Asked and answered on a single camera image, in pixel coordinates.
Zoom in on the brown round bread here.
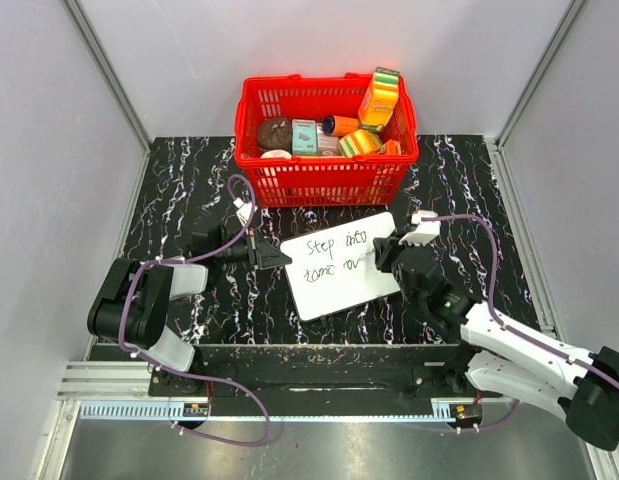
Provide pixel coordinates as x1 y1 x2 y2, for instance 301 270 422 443
257 117 293 151

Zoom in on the teal white small box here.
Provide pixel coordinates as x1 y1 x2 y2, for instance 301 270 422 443
291 119 317 156

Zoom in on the white whiteboard marker pen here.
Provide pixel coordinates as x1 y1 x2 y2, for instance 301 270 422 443
359 250 378 262

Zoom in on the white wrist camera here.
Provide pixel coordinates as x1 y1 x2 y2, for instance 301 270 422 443
398 210 441 247
233 198 256 226

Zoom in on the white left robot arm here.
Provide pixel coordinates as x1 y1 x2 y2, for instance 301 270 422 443
87 226 292 396

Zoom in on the red plastic shopping basket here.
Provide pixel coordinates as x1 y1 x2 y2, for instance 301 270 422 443
234 73 419 207

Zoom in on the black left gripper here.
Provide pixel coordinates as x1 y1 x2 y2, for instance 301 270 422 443
214 226 292 271

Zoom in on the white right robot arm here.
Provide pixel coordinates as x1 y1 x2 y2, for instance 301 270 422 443
373 232 619 451

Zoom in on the orange blue cylindrical can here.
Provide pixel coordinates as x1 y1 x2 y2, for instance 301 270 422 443
322 115 360 137

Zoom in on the yellow green sponge pack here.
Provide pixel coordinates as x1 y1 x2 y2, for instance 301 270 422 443
338 129 382 158

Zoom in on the small white whiteboard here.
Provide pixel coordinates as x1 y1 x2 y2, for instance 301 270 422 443
280 212 399 322

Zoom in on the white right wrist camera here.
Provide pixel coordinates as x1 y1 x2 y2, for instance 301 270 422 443
398 210 441 247

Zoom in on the orange green sponge box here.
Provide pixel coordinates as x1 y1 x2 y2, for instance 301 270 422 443
357 67 399 133

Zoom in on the orange snack packet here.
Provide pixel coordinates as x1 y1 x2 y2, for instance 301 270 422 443
377 139 402 156

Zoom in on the pink white small box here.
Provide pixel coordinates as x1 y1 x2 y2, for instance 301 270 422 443
316 123 341 156

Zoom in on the white round lid container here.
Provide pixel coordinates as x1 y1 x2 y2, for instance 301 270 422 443
261 149 292 160

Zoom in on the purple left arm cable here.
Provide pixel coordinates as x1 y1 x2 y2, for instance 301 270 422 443
117 174 274 446

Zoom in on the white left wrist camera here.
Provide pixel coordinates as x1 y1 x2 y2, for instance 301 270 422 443
233 198 256 226

